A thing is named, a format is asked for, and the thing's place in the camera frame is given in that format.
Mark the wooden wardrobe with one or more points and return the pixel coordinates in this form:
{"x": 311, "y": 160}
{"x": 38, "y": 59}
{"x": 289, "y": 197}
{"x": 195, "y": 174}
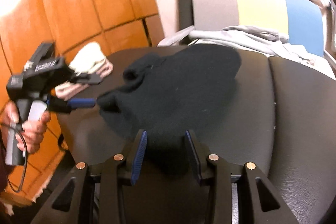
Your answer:
{"x": 115, "y": 24}

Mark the folded beige pink clothes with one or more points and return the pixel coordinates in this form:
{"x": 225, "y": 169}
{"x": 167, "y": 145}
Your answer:
{"x": 90, "y": 59}

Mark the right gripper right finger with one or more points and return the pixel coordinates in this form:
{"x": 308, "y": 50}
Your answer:
{"x": 244, "y": 187}

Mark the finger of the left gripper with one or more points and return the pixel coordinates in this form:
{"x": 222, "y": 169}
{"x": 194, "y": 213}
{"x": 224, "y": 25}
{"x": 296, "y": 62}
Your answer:
{"x": 85, "y": 78}
{"x": 57, "y": 105}

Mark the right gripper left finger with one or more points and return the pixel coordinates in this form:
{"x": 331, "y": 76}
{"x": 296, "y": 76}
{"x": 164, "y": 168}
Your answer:
{"x": 73, "y": 199}

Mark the light blue hoodie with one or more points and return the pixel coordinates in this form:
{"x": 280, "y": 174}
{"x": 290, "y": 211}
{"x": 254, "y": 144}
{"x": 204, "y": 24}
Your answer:
{"x": 267, "y": 41}

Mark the tricolour office chair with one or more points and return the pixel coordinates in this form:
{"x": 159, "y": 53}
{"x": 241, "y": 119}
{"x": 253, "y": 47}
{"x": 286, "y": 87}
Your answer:
{"x": 301, "y": 20}

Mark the black knit sweater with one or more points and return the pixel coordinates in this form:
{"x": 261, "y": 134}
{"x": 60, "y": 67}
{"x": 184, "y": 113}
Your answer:
{"x": 167, "y": 95}

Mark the person left hand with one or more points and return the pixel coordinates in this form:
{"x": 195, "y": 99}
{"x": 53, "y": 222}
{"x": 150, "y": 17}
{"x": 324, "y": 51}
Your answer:
{"x": 33, "y": 131}

